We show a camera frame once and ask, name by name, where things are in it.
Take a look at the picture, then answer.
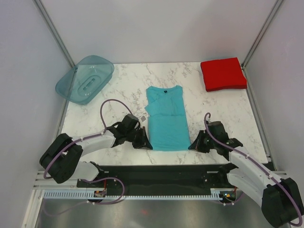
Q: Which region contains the folded red t shirt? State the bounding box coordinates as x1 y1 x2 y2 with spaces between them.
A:
200 57 247 92

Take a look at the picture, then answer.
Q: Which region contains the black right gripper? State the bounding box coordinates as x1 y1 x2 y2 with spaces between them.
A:
188 130 217 153

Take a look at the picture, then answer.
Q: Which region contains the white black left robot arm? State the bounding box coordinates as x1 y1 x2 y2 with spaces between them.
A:
39 114 153 187

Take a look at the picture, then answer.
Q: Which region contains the teal transparent plastic bin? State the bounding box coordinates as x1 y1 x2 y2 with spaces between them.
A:
55 55 114 105

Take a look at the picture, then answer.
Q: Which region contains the left aluminium corner post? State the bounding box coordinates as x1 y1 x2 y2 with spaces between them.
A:
33 0 75 67

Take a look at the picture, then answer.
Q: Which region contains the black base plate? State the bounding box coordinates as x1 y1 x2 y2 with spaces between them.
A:
77 164 233 194

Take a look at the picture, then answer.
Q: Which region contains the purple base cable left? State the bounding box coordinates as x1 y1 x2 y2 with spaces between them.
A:
42 178 126 217

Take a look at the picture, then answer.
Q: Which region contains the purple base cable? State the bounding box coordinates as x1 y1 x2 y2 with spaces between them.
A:
218 187 245 207
42 178 126 217

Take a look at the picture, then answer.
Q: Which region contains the teal t shirt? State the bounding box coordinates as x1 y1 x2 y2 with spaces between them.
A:
145 85 190 152

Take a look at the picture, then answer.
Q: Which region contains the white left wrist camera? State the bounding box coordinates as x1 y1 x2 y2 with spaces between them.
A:
140 115 148 123

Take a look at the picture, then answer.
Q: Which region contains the aluminium frame rail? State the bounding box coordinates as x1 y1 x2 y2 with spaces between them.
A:
33 170 79 190

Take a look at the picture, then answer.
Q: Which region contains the white slotted cable duct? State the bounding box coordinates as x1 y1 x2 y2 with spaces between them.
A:
43 188 237 200

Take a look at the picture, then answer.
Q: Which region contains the aluminium corner post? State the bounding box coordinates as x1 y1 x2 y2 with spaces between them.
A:
33 0 75 67
241 0 285 70

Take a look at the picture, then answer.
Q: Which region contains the right aluminium corner post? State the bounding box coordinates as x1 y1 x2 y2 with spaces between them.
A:
241 0 285 70

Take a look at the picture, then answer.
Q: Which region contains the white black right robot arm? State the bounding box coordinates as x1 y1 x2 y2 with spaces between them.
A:
189 121 304 228

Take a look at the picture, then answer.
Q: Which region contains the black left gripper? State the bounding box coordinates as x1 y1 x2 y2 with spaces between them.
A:
125 126 152 150

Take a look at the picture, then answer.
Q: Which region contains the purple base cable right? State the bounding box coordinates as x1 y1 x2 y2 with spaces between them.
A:
218 187 245 207

